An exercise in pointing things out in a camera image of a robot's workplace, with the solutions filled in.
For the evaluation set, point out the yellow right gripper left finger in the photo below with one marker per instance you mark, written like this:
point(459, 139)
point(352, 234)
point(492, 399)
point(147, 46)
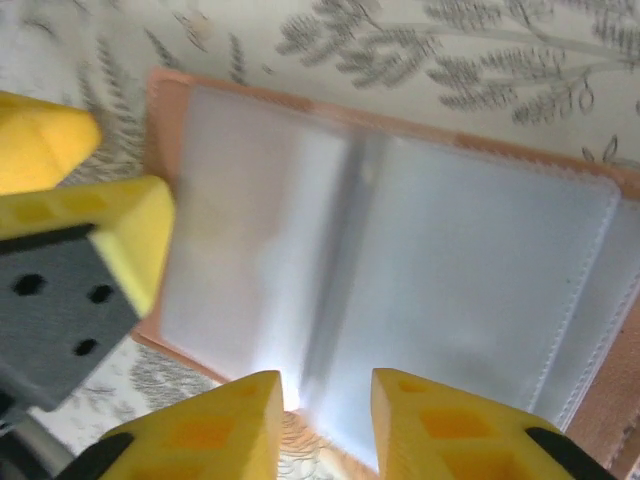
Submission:
point(200, 435)

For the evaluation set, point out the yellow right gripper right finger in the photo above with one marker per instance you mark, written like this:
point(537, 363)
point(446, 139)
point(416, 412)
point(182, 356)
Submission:
point(450, 435)

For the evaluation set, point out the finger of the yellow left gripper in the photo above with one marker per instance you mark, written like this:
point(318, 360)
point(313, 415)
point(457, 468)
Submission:
point(40, 145)
point(60, 300)

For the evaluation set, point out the pink leather card holder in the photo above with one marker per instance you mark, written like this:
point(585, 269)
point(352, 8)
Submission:
point(450, 250)

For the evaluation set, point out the floral printed tablecloth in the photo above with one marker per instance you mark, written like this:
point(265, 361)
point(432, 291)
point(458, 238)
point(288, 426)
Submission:
point(450, 30)

